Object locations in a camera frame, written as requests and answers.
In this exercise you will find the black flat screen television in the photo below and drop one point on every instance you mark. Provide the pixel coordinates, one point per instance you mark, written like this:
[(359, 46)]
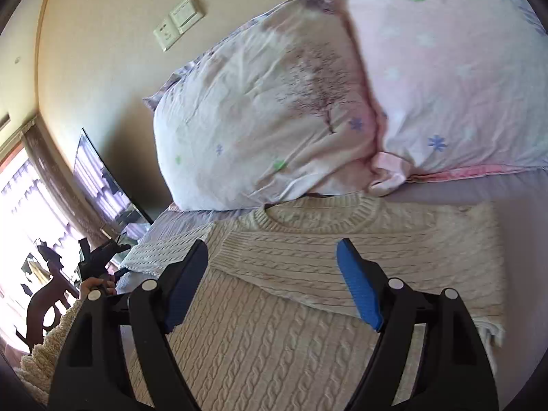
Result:
[(106, 195)]

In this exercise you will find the white tree-print pillow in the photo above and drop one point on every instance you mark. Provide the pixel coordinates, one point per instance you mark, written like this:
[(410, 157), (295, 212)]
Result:
[(276, 110)]

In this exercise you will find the white wall switch socket panel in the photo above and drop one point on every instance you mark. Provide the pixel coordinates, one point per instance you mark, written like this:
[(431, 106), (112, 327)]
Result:
[(177, 22)]

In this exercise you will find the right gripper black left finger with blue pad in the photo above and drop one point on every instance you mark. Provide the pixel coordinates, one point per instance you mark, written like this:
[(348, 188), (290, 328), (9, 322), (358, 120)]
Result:
[(91, 371)]

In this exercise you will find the lavender bed sheet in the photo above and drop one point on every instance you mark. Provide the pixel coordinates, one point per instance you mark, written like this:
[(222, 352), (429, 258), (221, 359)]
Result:
[(520, 205)]

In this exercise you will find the cream cable-knit sweater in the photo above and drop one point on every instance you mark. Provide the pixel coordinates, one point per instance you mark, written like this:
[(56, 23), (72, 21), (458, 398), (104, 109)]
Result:
[(273, 325)]

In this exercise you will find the person's left hand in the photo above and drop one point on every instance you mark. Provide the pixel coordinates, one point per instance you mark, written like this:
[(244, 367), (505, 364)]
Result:
[(108, 284)]

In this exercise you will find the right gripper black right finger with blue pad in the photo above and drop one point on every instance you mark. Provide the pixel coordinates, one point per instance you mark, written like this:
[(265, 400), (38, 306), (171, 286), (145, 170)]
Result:
[(453, 372)]

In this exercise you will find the brown window curtain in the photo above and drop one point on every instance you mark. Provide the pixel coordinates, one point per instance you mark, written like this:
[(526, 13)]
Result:
[(59, 181)]

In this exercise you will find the pink floral pillow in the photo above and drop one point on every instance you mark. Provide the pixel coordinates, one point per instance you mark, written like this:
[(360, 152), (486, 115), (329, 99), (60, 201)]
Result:
[(459, 87)]

